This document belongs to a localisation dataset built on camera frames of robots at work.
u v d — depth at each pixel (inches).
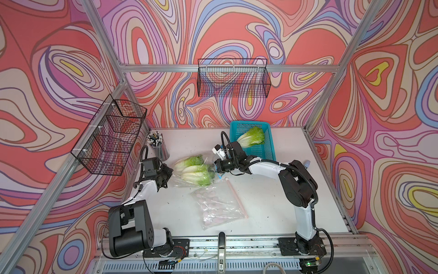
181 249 28.8
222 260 26.6
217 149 33.4
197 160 35.8
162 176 30.2
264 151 41.5
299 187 20.4
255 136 41.1
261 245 29.7
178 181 33.3
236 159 29.5
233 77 37.9
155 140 35.8
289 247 28.9
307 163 38.9
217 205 32.8
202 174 33.4
